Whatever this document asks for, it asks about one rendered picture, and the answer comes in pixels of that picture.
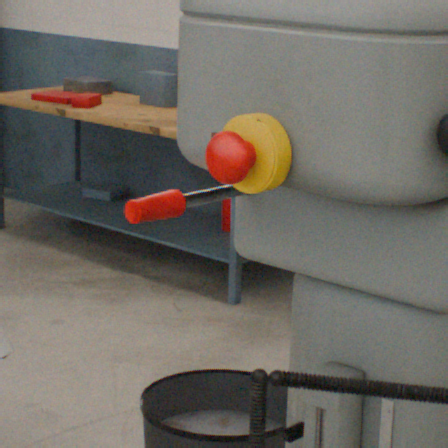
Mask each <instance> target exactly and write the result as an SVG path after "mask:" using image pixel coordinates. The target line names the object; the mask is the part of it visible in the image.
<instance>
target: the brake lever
mask: <svg viewBox="0 0 448 448"><path fill-rule="evenodd" d="M245 194H246V195H248V196H249V195H251V193H243V192H241V191H239V190H237V189H236V188H234V186H233V185H232V184H229V185H228V184H227V185H224V186H219V187H215V188H210V189H206V190H202V191H198V192H193V193H184V194H182V193H180V191H179V190H176V189H172V190H169V191H165V192H161V193H155V194H152V195H149V196H145V197H142V198H138V199H135V200H132V201H129V202H127V203H126V205H125V216H126V218H127V220H128V221H130V222H131V223H133V224H136V223H142V222H147V221H158V220H163V219H170V218H175V217H180V216H181V215H182V214H183V213H184V211H185V209H186V208H189V207H193V206H197V205H201V204H205V203H209V202H217V201H221V200H225V199H229V198H234V197H237V196H242V195H245Z"/></svg>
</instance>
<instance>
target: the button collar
mask: <svg viewBox="0 0 448 448"><path fill-rule="evenodd" d="M227 130H230V131H234V132H235V133H237V134H239V135H240V136H241V137H242V138H243V140H247V141H249V142H251V143H252V145H253V147H254V148H255V151H256V162H255V164H254V166H253V167H252V168H250V169H249V172H248V174H247V175H246V177H245V178H244V179H243V181H242V182H240V183H238V184H232V185H233V186H234V188H236V189H237V190H239V191H241V192H243V193H261V192H264V191H269V190H272V189H274V188H276V187H278V186H279V185H280V184H281V183H282V182H283V181H284V180H285V178H286V176H287V175H288V173H289V168H290V164H291V148H290V143H289V138H288V135H287V133H286V131H285V130H284V129H283V127H282V126H281V125H280V122H279V121H277V120H275V119H274V118H273V117H271V116H270V115H268V114H265V113H260V112H258V113H251V114H244V115H239V116H236V117H234V118H233V119H232V120H231V121H228V122H227V124H226V125H225V128H224V129H223V130H222V131H227Z"/></svg>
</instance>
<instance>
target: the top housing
mask: <svg viewBox="0 0 448 448"><path fill-rule="evenodd" d="M180 10H181V12H183V16H181V17H180V19H179V56H178V103H177V140H178V146H179V148H180V151H181V153H182V155H183V156H184V157H186V158H187V159H188V160H189V162H190V163H192V164H194V165H196V166H199V167H201V168H204V169H207V163H206V149H207V144H208V142H209V141H210V139H211V132H216V133H219V132H221V131H222V130H223V129H224V128H225V125H226V124H227V122H228V121H231V120H232V119H233V118H234V117H236V116H239V115H244V114H251V113H258V112H260V113H265V114H268V115H270V116H271V117H273V118H274V119H275V120H277V121H279V122H280V125H281V126H282V127H283V129H284V130H285V131H286V133H287V135H288V138H289V143H290V148H291V164H290V168H289V173H288V175H287V176H286V178H285V180H284V181H283V182H282V183H281V184H280V185H279V186H283V187H287V188H291V189H295V190H299V191H304V192H307V193H316V194H320V195H324V196H328V197H332V198H336V199H340V200H344V201H349V202H353V203H367V204H377V205H413V204H421V203H430V202H433V201H436V200H439V199H443V198H446V197H448V158H447V156H446V155H445V154H444V153H443V152H442V151H441V150H440V148H439V146H438V141H437V128H438V123H439V122H440V120H441V119H442V118H443V117H444V116H445V115H447V114H448V0H180ZM207 170H208V169H207Z"/></svg>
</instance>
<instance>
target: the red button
mask: <svg viewBox="0 0 448 448"><path fill-rule="evenodd" d="M255 162H256V151H255V148H254V147H253V145H252V143H251V142H249V141H247V140H243V138H242V137H241V136H240V135H239V134H237V133H235V132H234V131H230V130H227V131H221V132H219V133H217V134H216V135H215V136H214V137H213V138H212V139H210V141H209V142H208V144H207V149H206V163H207V169H208V171H209V173H210V174H211V175H212V176H213V177H214V178H215V179H216V180H217V181H218V182H220V183H222V184H228V185H229V184H238V183H240V182H242V181H243V179H244V178H245V177H246V175H247V174H248V172H249V169H250V168H252V167H253V166H254V164H255Z"/></svg>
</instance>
